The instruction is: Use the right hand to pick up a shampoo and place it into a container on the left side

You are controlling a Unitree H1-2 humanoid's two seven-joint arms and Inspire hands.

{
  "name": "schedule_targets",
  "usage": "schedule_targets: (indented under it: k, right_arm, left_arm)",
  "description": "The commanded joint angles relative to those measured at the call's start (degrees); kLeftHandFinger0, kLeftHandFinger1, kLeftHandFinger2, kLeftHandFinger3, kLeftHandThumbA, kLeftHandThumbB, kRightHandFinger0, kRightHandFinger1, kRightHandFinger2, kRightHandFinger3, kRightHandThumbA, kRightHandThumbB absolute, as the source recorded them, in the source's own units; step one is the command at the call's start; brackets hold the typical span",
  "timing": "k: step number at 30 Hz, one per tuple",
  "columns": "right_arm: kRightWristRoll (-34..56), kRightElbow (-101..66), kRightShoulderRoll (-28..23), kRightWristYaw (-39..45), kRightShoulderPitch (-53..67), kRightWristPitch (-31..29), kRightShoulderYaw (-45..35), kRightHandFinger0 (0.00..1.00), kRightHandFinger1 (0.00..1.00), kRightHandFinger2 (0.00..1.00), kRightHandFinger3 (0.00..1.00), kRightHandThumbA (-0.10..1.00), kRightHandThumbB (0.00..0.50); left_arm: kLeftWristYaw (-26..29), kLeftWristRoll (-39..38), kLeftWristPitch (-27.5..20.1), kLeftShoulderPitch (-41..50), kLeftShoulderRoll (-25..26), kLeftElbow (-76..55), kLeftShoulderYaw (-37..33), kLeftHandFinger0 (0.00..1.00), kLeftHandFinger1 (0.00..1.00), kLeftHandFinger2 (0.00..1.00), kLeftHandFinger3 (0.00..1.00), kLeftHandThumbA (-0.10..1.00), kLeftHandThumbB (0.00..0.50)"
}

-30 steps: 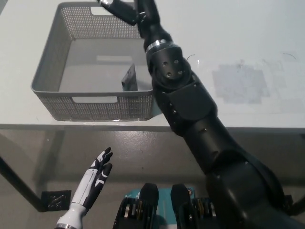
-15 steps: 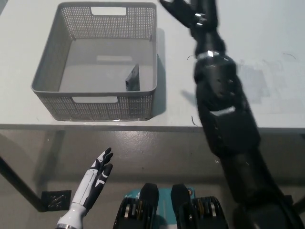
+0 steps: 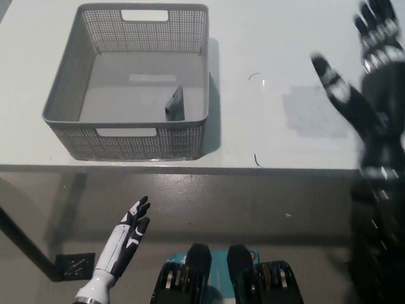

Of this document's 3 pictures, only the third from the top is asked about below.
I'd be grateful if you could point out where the black robot body teal top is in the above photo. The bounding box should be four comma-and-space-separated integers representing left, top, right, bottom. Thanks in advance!
151, 243, 304, 304

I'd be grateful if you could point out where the grey perforated plastic basket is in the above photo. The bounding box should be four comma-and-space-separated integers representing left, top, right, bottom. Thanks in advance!
41, 3, 210, 161

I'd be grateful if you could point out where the black metal table leg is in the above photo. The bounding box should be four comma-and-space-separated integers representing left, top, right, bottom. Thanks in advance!
0, 202, 64, 283

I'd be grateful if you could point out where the black floor foot plate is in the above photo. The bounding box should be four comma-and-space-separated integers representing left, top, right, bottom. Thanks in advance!
56, 252, 96, 282

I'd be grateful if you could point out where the white shampoo tube blue cap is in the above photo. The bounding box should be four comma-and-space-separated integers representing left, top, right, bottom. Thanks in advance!
164, 84, 185, 122

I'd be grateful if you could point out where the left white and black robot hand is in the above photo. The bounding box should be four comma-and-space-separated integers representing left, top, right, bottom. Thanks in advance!
94, 195, 151, 280

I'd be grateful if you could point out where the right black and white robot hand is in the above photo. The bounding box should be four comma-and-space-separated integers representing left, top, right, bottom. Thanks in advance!
310, 0, 405, 170

